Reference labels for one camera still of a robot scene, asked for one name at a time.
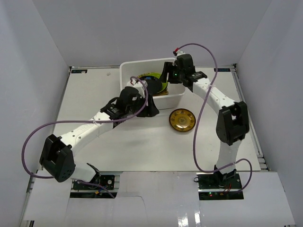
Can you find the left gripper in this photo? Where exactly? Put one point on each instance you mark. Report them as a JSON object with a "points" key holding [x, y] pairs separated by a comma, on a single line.
{"points": [[147, 107]]}

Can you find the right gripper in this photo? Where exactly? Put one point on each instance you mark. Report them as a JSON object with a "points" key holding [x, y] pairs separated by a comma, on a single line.
{"points": [[167, 68]]}

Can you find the lime green plate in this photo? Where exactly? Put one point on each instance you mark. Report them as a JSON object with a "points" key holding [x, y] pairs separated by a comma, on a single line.
{"points": [[157, 75]]}

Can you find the black glossy bowl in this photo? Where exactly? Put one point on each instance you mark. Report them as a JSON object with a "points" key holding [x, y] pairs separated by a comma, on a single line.
{"points": [[154, 85]]}

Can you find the fan-shaped bamboo woven tray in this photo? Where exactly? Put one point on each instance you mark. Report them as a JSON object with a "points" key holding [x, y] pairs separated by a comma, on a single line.
{"points": [[162, 93]]}

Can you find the yellow patterned plate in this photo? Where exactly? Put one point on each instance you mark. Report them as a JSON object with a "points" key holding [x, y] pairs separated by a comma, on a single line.
{"points": [[182, 120]]}

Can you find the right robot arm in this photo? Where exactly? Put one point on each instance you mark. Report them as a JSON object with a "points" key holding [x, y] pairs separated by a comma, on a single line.
{"points": [[232, 117]]}

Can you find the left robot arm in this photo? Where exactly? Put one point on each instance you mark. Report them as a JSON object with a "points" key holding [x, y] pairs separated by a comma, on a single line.
{"points": [[59, 152]]}

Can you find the white plastic bin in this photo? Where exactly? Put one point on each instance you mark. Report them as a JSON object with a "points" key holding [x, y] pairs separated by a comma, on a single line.
{"points": [[144, 67]]}

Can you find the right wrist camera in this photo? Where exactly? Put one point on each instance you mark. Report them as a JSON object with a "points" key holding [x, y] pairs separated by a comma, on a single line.
{"points": [[177, 52]]}

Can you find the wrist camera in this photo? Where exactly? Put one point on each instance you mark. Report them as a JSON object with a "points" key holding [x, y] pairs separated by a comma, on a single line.
{"points": [[139, 86], [177, 52]]}

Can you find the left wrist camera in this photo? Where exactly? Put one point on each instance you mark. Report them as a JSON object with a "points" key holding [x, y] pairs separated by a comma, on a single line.
{"points": [[139, 86]]}

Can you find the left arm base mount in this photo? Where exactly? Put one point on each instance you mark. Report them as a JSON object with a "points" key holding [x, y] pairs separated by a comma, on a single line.
{"points": [[106, 188]]}

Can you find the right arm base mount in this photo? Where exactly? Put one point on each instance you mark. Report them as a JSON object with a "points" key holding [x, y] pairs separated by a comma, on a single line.
{"points": [[211, 189]]}

